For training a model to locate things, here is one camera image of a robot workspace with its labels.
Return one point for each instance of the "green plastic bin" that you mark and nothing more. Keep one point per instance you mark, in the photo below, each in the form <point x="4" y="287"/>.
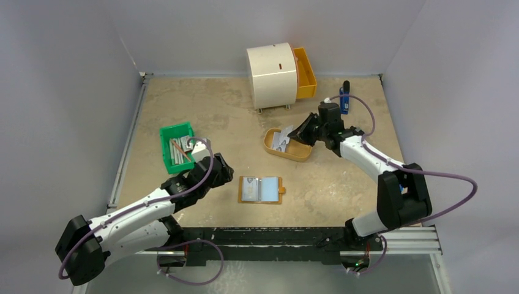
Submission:
<point x="176" y="131"/>

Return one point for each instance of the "yellow oval plastic tray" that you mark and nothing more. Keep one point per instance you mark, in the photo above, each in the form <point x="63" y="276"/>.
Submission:
<point x="295" y="151"/>

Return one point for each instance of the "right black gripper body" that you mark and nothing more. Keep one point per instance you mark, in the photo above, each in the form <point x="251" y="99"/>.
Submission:
<point x="312" y="129"/>

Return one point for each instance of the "brown pencil in bin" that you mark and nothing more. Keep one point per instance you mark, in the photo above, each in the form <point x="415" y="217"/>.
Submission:
<point x="180" y="150"/>

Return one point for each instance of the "white credit card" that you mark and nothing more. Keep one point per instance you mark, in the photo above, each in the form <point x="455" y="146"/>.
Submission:
<point x="279" y="142"/>
<point x="250" y="189"/>

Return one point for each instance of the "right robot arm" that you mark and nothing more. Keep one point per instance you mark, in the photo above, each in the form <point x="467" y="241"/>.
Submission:
<point x="393" y="209"/>

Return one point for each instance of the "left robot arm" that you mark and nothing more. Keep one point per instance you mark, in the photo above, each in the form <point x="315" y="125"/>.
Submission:
<point x="87" y="247"/>

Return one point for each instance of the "yellow open drawer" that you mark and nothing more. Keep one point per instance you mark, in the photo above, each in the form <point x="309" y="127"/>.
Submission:
<point x="306" y="81"/>

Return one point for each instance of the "grey tubes in bin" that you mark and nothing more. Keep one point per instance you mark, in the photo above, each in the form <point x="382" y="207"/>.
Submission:
<point x="177" y="157"/>

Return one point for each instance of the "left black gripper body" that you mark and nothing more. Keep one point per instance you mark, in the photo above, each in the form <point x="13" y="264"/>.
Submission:
<point x="223" y="177"/>

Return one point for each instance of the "cream round drawer cabinet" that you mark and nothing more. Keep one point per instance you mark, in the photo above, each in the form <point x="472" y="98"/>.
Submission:
<point x="272" y="73"/>

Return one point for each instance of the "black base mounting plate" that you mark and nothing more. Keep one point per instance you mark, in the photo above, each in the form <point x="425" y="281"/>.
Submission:
<point x="327" y="245"/>

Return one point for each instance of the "yellow leather card holder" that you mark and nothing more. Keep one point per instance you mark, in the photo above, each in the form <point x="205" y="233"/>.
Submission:
<point x="271" y="190"/>

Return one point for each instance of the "aluminium frame rail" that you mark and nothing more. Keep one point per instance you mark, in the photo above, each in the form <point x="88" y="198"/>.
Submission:
<point x="411" y="240"/>

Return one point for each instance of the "small card box in bin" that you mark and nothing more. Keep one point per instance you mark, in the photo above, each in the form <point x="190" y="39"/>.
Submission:
<point x="186" y="144"/>

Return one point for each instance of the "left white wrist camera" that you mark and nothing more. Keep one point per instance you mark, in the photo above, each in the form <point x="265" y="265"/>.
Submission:
<point x="201" y="150"/>

